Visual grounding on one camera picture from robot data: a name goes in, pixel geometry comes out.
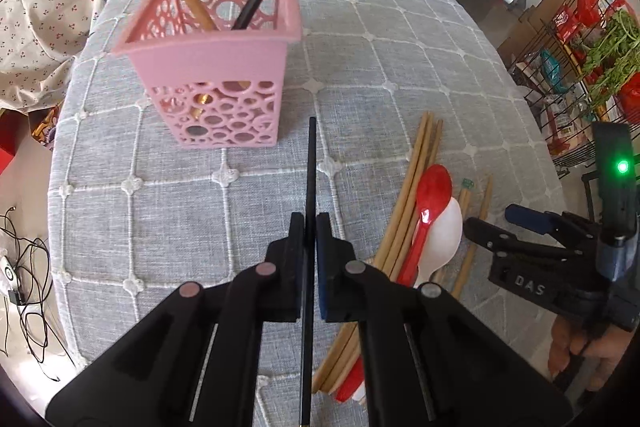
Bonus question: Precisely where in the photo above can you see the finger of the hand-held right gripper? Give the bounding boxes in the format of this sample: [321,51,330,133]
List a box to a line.
[505,203,603,242]
[462,216,576,258]

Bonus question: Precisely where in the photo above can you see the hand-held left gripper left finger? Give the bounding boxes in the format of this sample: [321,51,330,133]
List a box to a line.
[45,212,307,427]

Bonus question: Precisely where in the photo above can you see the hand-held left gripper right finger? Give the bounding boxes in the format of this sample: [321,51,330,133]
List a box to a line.
[316,213,573,427]

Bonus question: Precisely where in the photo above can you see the green-tipped wooden chopstick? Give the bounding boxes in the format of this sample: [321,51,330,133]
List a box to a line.
[431,178,475,293]

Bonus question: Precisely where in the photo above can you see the white plastic spoon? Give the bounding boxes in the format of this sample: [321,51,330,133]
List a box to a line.
[411,196,464,288]

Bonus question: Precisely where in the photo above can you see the red plastic spoon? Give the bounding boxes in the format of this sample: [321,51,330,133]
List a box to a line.
[336,164,453,404]

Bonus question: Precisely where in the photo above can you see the pink perforated utensil basket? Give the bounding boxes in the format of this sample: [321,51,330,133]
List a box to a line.
[111,0,303,150]

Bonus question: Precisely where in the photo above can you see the person's right hand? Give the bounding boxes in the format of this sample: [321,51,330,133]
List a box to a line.
[547,314,631,393]

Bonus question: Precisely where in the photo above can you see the green leafy vegetables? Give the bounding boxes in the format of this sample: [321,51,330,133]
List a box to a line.
[582,9,640,102]

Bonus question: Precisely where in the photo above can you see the brown cardboard box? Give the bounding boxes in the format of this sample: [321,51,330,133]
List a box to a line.
[497,0,583,68]

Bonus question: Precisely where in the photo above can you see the colourful printed box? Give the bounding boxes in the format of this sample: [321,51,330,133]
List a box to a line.
[30,107,61,152]

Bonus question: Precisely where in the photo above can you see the small white device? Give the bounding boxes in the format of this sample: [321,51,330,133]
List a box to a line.
[0,254,18,295]

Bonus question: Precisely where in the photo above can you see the red box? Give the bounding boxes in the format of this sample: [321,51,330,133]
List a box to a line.
[0,112,31,168]

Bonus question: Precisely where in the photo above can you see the floral print cloth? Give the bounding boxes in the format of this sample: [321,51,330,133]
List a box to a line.
[0,0,118,110]

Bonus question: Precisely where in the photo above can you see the black wire rack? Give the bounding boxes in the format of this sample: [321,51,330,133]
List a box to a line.
[510,0,640,178]

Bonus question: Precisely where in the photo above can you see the black cables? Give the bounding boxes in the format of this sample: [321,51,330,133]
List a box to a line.
[0,207,76,383]

